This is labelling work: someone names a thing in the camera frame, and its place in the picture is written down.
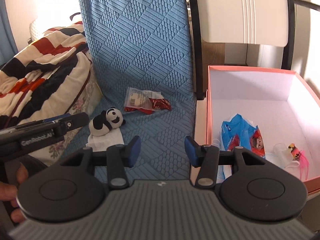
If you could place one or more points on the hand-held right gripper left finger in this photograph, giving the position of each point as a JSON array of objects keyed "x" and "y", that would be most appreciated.
[{"x": 134, "y": 152}]

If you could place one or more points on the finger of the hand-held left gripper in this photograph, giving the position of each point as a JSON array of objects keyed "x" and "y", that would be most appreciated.
[{"x": 75, "y": 121}]

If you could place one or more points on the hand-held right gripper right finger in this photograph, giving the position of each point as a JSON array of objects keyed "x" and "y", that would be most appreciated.
[{"x": 191, "y": 152}]

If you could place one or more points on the panda plush toy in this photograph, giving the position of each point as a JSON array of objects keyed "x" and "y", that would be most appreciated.
[{"x": 100, "y": 127}]

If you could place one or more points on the white cloth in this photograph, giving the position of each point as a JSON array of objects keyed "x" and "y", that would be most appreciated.
[{"x": 110, "y": 140}]

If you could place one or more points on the blue snack packet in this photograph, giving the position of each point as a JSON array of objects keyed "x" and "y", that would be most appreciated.
[{"x": 237, "y": 132}]

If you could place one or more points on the clear plastic packet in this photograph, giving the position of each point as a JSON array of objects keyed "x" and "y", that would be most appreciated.
[{"x": 137, "y": 97}]

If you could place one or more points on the red foil packet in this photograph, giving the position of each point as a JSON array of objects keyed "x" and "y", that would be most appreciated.
[{"x": 160, "y": 103}]

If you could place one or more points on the white face mask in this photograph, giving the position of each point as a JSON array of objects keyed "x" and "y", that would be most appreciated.
[{"x": 272, "y": 159}]

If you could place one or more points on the pink cardboard box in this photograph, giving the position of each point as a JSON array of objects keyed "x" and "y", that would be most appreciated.
[{"x": 250, "y": 87}]

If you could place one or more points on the pink feather toy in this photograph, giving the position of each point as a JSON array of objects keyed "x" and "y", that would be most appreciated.
[{"x": 294, "y": 152}]

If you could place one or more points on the person's left hand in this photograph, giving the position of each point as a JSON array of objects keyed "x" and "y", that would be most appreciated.
[{"x": 7, "y": 192}]

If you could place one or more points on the red black white striped blanket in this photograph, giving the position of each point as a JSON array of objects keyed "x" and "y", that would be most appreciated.
[{"x": 37, "y": 62}]

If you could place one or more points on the brown wooden cabinet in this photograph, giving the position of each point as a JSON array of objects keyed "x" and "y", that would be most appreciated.
[{"x": 212, "y": 72}]

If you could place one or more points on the white pillow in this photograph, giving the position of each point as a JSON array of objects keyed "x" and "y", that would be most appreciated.
[{"x": 36, "y": 28}]

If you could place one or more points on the blue quilted mat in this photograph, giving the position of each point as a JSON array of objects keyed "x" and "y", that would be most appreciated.
[{"x": 140, "y": 42}]

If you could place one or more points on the blue curtain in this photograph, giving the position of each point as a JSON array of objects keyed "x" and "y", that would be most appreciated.
[{"x": 6, "y": 30}]

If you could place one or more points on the white chair with black frame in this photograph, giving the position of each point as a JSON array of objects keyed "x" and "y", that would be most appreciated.
[{"x": 237, "y": 12}]

